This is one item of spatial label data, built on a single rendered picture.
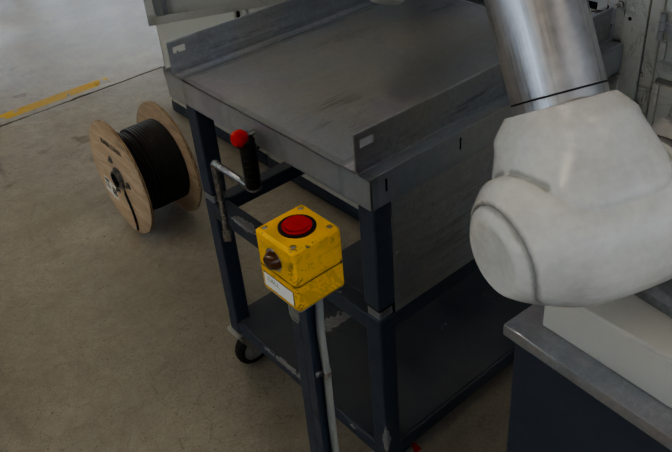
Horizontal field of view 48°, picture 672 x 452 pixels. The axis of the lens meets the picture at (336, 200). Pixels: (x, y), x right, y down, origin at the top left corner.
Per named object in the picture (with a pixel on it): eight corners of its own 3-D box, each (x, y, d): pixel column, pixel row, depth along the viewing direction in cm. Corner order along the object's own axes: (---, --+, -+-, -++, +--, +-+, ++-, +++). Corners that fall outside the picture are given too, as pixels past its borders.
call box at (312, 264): (299, 315, 97) (290, 253, 91) (262, 287, 102) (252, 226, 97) (346, 286, 101) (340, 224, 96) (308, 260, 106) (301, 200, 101)
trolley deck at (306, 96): (372, 212, 117) (370, 180, 113) (169, 95, 157) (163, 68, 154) (619, 71, 151) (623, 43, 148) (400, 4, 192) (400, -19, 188)
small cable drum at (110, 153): (214, 226, 254) (193, 121, 232) (157, 255, 243) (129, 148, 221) (157, 182, 280) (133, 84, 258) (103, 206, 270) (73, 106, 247)
